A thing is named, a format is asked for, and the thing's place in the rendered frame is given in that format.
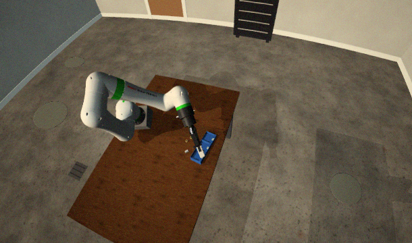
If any blue three-compartment bin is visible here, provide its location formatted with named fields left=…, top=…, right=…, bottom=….
left=190, top=131, right=217, bottom=164

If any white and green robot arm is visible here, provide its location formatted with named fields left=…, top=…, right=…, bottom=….
left=81, top=72, right=195, bottom=141

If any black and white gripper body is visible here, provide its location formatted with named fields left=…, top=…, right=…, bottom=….
left=182, top=115, right=196, bottom=133

